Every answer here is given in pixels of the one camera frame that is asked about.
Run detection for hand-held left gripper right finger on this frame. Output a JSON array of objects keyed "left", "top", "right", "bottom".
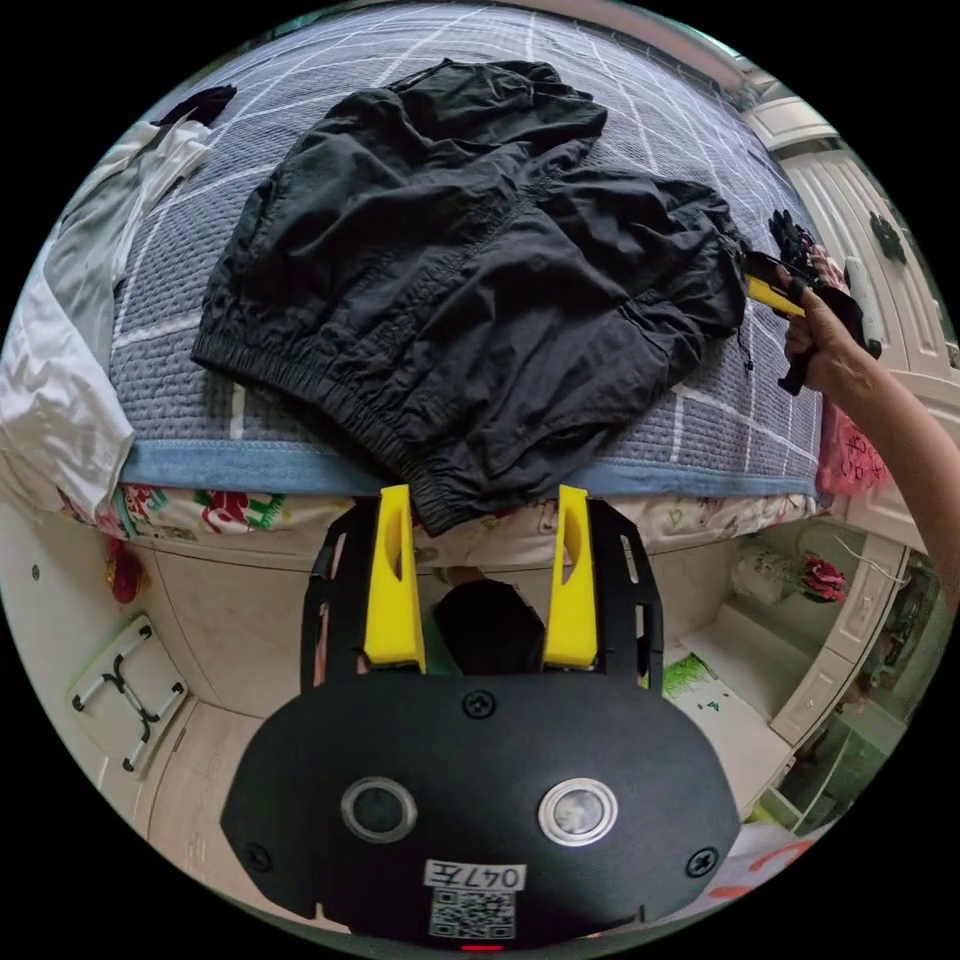
[{"left": 543, "top": 485, "right": 598, "bottom": 669}]

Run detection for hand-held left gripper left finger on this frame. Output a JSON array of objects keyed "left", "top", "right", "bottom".
[{"left": 363, "top": 484, "right": 427, "bottom": 667}]

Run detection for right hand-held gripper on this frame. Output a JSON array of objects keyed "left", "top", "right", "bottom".
[{"left": 738, "top": 209, "right": 883, "bottom": 399}]

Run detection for black pants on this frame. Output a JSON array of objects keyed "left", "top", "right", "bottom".
[{"left": 191, "top": 59, "right": 753, "bottom": 538}]

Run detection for person's right forearm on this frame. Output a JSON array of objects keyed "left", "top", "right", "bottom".
[{"left": 847, "top": 358, "right": 960, "bottom": 609}]

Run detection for person's right hand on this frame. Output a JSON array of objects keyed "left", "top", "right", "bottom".
[{"left": 775, "top": 265, "right": 895, "bottom": 397}]

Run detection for white cupboard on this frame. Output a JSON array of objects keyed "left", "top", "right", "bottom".
[{"left": 742, "top": 63, "right": 960, "bottom": 376}]

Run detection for pink printed cloth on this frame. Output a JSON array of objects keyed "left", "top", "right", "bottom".
[{"left": 815, "top": 404, "right": 895, "bottom": 495}]

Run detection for vase with red flowers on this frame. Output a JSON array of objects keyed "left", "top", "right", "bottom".
[{"left": 737, "top": 535, "right": 849, "bottom": 606}]

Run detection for red hanging ornament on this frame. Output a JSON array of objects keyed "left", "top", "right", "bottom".
[{"left": 104, "top": 536, "right": 148, "bottom": 606}]

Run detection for bed with grey checked quilt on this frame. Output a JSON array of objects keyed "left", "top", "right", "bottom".
[{"left": 44, "top": 11, "right": 853, "bottom": 543}]

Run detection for white bedside cabinet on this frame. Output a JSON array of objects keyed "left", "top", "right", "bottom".
[{"left": 678, "top": 517, "right": 939, "bottom": 748}]

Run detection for white folding stool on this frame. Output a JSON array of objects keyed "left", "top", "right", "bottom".
[{"left": 67, "top": 614, "right": 189, "bottom": 781}]

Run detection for pile of clothes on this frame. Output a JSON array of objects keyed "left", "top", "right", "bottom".
[{"left": 0, "top": 83, "right": 238, "bottom": 526}]

